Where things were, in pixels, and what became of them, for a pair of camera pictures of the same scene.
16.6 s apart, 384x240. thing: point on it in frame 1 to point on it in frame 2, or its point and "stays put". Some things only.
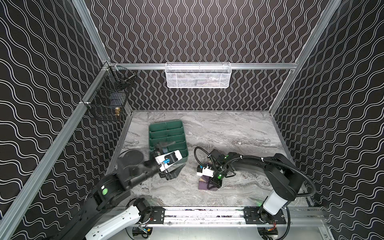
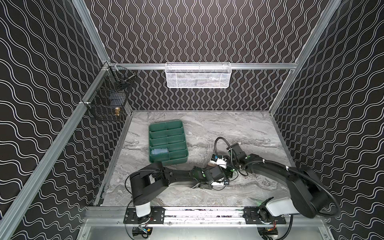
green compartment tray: [165, 137] stays put
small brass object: [117, 111] stays put
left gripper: [167, 169] to [216, 174]
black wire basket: [110, 96] stays put
